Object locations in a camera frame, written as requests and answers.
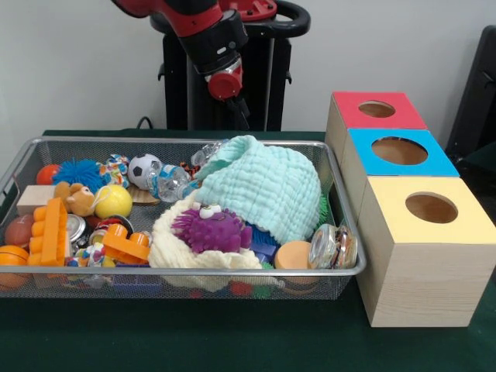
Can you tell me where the wooden box with three holes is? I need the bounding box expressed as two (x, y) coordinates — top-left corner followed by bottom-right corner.
(324, 91), (496, 329)

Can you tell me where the cream knitted cloth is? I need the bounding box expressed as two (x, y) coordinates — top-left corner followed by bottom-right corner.
(148, 189), (264, 291)

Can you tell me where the black upright panel on stand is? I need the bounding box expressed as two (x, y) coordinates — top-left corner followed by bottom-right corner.
(445, 25), (496, 164)

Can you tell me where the long orange building block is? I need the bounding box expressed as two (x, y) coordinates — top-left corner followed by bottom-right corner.
(26, 197), (69, 267)

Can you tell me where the shallow wire mesh bin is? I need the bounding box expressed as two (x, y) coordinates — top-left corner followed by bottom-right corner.
(0, 136), (367, 302)

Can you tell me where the crushed clear plastic bottle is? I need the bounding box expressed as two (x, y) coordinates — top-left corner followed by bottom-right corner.
(146, 162), (193, 203)
(191, 139), (229, 166)

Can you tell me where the blue spiky rubber ball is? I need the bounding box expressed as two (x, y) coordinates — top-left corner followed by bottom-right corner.
(52, 159), (102, 186)

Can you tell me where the small black white soccer ball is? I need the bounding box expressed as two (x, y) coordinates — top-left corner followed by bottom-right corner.
(127, 153), (162, 191)

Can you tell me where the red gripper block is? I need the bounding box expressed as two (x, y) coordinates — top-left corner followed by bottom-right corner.
(204, 64), (251, 131)

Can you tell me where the yellow smiley face ball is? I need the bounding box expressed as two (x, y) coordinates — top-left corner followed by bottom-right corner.
(94, 184), (133, 220)

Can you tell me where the mint green waffle cloth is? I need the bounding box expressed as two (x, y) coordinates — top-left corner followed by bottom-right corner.
(193, 134), (323, 243)

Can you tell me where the brown plush monkey toy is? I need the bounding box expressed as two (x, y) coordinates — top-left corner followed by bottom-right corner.
(53, 181), (96, 217)

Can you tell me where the purple spiky monster toy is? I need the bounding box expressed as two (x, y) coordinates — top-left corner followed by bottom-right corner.
(172, 206), (253, 257)

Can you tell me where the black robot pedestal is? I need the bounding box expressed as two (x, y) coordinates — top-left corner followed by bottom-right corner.
(150, 0), (311, 132)

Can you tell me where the dark green table cloth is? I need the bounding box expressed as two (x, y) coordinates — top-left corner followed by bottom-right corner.
(0, 129), (496, 372)

